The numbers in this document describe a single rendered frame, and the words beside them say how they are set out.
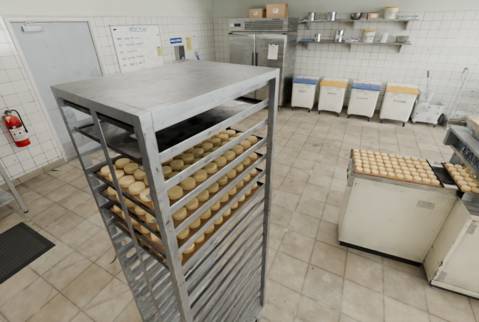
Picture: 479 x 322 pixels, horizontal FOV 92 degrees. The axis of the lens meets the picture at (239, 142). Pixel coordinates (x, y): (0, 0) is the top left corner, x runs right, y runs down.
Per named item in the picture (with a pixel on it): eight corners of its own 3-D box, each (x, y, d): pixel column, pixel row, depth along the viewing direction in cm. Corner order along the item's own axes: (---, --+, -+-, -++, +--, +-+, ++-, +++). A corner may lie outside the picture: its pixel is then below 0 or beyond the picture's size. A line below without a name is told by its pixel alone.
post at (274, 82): (261, 301, 174) (273, 68, 96) (264, 304, 173) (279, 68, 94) (259, 305, 172) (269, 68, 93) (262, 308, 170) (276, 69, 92)
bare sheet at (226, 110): (199, 90, 122) (199, 87, 121) (266, 104, 101) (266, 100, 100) (75, 130, 79) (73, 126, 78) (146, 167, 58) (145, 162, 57)
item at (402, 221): (410, 240, 235) (445, 165, 193) (420, 270, 207) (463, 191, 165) (336, 221, 258) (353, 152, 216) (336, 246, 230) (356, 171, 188)
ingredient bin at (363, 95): (344, 119, 524) (351, 85, 489) (347, 110, 574) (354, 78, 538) (371, 122, 501) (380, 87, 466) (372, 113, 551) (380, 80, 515)
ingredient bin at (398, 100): (376, 123, 498) (386, 87, 463) (378, 114, 547) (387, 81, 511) (406, 128, 474) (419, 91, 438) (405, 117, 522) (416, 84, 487)
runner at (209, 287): (261, 219, 137) (261, 216, 136) (265, 221, 136) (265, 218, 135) (177, 320, 92) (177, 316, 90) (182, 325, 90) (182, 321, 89)
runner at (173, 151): (266, 102, 104) (266, 95, 103) (271, 103, 103) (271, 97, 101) (138, 168, 58) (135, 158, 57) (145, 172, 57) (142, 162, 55)
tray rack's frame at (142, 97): (214, 274, 202) (193, 59, 120) (266, 311, 176) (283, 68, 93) (152, 349, 156) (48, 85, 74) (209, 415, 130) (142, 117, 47)
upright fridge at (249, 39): (291, 102, 633) (299, 17, 538) (280, 113, 562) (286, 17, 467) (244, 96, 691) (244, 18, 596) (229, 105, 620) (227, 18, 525)
